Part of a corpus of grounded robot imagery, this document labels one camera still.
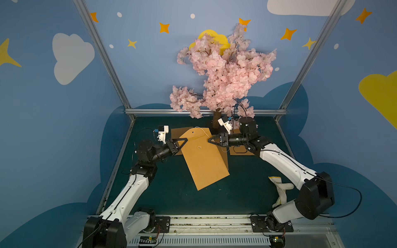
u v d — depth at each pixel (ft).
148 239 2.39
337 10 2.30
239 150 2.30
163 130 2.25
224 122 2.32
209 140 2.40
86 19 2.35
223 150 3.32
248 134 2.04
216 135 2.32
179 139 2.35
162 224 2.46
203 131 2.38
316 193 1.39
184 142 2.32
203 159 2.30
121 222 1.36
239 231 2.40
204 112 4.53
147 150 1.85
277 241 2.40
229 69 2.35
